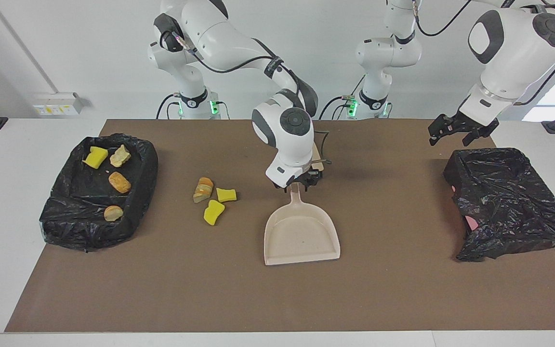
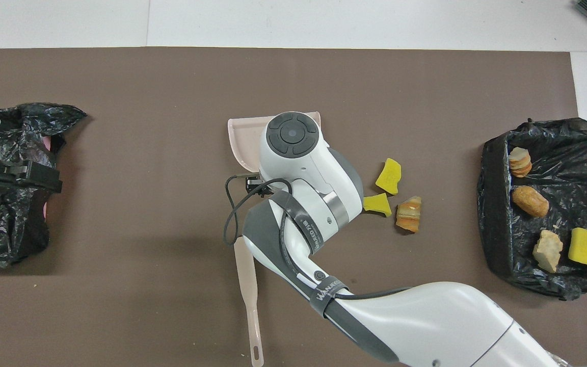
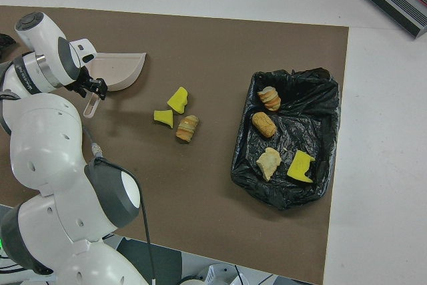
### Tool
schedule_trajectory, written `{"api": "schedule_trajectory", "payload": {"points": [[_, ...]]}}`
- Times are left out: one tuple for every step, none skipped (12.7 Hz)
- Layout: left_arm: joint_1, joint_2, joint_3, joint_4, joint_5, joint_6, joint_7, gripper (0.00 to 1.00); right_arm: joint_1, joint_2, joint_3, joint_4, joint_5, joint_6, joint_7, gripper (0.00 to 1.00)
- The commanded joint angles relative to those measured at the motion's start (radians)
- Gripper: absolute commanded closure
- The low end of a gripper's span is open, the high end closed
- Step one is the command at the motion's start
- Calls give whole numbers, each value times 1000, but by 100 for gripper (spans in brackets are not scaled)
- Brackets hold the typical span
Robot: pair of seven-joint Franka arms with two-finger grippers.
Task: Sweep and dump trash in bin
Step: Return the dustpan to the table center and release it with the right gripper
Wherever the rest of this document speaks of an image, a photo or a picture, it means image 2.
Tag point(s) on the yellow sponge with green pad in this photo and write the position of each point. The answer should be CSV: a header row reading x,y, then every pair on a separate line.
x,y
377,205

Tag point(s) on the beige plastic dustpan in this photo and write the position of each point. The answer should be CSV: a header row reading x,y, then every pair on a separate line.
x,y
245,142

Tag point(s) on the curved yellow sponge piece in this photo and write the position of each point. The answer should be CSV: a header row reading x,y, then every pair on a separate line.
x,y
389,176

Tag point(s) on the small sliced bread roll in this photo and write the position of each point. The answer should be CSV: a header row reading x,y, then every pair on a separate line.
x,y
520,162

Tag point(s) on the notched yellow sponge piece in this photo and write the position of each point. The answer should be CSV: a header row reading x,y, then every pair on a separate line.
x,y
584,247

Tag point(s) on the pale bread chunk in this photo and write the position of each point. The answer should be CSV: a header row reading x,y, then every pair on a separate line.
x,y
547,251

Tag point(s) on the crumpled black trash bag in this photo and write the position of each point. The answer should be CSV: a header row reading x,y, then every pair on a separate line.
x,y
8,224

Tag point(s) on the sliced orange baguette piece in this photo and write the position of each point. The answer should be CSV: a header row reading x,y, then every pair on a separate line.
x,y
408,215

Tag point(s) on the beige hand brush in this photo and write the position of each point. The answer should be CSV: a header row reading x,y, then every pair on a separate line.
x,y
247,285

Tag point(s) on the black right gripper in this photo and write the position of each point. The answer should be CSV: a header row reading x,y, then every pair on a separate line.
x,y
255,181

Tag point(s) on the open bin with black bag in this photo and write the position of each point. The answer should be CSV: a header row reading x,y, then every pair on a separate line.
x,y
579,204

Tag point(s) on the brown bread roll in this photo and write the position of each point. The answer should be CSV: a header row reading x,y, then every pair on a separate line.
x,y
530,201

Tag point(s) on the brown table mat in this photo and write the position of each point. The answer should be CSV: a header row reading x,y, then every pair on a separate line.
x,y
171,76

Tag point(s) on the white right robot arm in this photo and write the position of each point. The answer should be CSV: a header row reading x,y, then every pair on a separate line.
x,y
426,321

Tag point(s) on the pink bin under bag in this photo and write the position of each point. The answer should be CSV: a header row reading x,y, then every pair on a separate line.
x,y
47,144

